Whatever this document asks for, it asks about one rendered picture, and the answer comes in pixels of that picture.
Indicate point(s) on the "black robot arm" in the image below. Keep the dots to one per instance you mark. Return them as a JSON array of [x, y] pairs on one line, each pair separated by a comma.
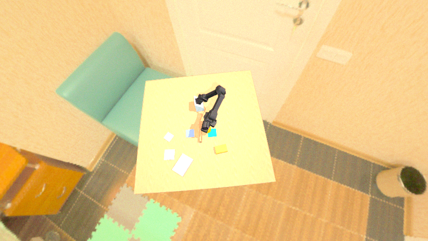
[[210, 117]]

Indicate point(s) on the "yellow block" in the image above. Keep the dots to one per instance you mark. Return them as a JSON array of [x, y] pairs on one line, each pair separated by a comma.
[[221, 149]]

